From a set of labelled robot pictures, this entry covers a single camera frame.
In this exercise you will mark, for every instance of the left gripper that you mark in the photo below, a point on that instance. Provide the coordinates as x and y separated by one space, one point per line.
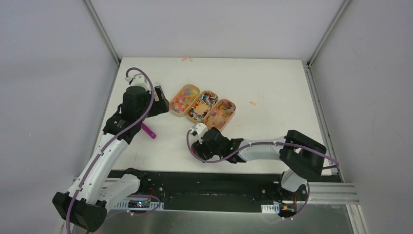
160 101

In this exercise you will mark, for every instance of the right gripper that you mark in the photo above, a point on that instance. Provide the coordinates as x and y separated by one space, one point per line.
198 148

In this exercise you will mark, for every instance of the magenta plastic scoop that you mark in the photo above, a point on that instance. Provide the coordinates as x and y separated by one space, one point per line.
148 131

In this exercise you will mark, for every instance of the clear plastic jar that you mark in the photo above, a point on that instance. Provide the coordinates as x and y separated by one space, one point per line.
156 95

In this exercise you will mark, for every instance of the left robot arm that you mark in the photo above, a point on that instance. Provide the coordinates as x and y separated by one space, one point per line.
87 203

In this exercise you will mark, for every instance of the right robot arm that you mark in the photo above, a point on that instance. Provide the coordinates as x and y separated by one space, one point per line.
303 156

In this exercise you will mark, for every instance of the tray of gummy candies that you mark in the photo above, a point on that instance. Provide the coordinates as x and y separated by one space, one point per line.
179 105

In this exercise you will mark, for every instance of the tray of popsicle candies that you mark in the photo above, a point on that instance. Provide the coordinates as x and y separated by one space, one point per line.
220 114

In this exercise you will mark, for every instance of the tray of lollipop candies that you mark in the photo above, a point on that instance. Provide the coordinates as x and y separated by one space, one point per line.
198 110

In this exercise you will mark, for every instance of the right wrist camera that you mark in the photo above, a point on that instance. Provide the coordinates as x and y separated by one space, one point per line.
198 130

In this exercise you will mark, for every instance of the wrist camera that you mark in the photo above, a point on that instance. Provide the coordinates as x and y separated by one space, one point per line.
138 80
198 130

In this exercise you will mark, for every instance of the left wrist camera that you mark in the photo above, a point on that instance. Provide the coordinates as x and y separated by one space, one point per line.
138 80

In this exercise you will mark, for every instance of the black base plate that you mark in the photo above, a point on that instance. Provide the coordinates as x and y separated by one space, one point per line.
218 192

